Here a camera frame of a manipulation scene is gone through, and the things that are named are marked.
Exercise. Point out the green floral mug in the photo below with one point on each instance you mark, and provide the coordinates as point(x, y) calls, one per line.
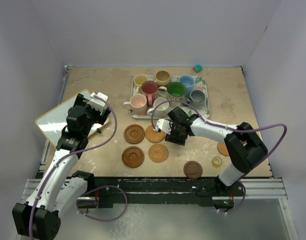
point(174, 91)

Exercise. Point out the dark walnut round coaster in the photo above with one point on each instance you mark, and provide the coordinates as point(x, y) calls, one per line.
point(193, 170)

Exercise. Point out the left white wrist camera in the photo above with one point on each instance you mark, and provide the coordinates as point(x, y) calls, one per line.
point(97, 100)

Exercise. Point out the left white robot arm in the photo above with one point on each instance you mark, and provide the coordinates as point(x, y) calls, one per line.
point(39, 217)

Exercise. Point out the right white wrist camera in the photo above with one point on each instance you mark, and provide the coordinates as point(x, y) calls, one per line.
point(163, 125)

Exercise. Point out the green eraser block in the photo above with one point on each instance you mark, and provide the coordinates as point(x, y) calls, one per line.
point(197, 68)

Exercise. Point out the floral serving tray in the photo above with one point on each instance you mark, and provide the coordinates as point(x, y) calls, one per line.
point(180, 109)

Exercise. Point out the brown ringed wooden saucer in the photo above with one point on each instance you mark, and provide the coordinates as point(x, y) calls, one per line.
point(134, 134)

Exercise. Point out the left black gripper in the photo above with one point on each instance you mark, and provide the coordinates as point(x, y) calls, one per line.
point(99, 117)

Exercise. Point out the light wood round coaster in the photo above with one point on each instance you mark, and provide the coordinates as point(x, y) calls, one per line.
point(181, 130)

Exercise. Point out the yellow tape roll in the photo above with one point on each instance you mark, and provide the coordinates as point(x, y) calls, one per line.
point(217, 161)

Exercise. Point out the large brown ringed saucer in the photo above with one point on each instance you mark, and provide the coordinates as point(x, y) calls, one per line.
point(133, 157)

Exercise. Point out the woven rattan coaster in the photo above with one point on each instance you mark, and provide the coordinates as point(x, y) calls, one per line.
point(158, 153)
point(153, 136)

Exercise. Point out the tan wooden cup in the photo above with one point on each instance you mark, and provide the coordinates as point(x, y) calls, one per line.
point(163, 78)

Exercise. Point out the black aluminium base frame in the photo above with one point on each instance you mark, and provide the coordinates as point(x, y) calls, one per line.
point(204, 192)

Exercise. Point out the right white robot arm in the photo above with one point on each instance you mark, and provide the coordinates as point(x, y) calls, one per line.
point(245, 148)

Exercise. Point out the yellow mug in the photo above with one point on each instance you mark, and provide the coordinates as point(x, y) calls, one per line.
point(138, 82)

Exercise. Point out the grey cup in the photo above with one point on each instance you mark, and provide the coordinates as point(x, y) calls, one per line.
point(197, 99)

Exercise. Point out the red pink mug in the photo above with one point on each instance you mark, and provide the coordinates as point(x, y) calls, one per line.
point(149, 90)

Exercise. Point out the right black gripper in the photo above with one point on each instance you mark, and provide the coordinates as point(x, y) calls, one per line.
point(172, 138)

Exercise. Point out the white beige mug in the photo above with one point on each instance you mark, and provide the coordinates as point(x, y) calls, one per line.
point(161, 107)

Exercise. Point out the light blue cup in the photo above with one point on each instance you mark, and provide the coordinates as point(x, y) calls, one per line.
point(189, 83)

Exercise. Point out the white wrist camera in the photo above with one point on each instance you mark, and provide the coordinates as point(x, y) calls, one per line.
point(163, 125)
point(97, 100)

